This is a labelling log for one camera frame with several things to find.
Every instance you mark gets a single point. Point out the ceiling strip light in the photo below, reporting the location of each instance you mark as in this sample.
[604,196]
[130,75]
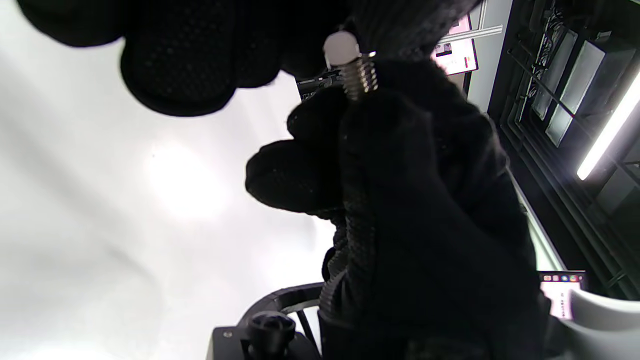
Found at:
[607,130]

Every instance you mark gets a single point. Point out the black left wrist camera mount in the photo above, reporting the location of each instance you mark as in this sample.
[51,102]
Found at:
[270,335]

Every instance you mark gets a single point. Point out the person's left hand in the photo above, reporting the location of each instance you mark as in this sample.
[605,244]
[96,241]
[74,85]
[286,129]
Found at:
[425,200]

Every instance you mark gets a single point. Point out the grey white left hand controller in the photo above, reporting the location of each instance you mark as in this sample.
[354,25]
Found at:
[600,330]

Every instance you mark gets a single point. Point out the person's right hand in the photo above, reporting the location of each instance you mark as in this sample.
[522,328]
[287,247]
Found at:
[190,50]

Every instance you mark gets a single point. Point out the metal screw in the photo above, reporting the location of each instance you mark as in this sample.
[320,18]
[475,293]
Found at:
[360,75]

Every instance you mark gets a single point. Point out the computer monitor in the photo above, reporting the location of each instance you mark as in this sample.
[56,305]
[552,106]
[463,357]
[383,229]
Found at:
[457,57]
[562,295]

